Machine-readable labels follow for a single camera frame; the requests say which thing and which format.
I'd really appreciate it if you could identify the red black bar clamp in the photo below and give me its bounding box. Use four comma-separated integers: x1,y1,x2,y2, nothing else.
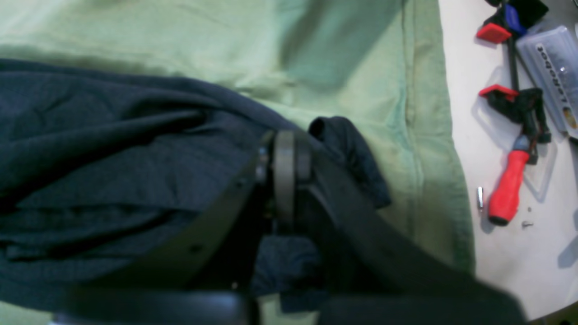
475,0,551,144

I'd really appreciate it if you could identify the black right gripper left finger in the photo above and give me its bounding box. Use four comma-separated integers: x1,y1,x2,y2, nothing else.
51,131,296,325

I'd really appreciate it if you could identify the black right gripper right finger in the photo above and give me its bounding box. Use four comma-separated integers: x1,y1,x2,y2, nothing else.
295,134,526,325

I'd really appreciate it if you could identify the dark navy T-shirt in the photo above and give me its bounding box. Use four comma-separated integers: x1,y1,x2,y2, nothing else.
0,59,392,314

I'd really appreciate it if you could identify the clear plastic bit case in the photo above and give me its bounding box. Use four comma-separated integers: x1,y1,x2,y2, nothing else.
516,25,578,139

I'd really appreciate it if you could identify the green table cloth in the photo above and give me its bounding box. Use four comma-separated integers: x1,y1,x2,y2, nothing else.
1,0,475,273

